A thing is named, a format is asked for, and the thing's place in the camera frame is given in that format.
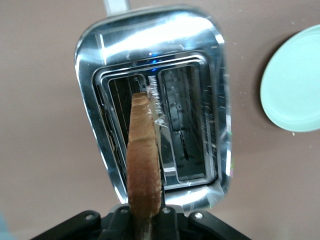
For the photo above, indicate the beige chrome toaster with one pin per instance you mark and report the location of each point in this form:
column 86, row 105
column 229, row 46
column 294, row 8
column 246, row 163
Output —
column 155, row 37

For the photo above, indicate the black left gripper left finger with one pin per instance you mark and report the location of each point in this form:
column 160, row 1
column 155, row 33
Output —
column 117, row 225

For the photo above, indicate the light green plate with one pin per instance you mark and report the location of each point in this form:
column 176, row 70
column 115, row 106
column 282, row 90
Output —
column 292, row 82

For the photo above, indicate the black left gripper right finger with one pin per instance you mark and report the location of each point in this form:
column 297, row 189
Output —
column 166, row 225

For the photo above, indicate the brown bread slice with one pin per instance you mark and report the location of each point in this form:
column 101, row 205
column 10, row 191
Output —
column 143, row 162

